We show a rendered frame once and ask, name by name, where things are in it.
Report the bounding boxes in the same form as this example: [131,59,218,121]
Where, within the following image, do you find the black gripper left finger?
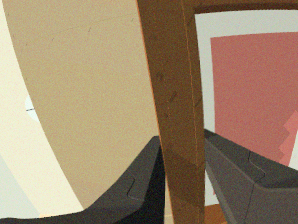
[0,136,166,224]

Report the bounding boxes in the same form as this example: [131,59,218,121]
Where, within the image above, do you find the tan flat rectangular board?
[1,0,160,209]

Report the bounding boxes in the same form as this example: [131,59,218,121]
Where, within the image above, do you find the brown picture frame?
[136,0,298,224]

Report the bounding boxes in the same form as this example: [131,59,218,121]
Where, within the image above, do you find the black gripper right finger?
[204,129,298,224]

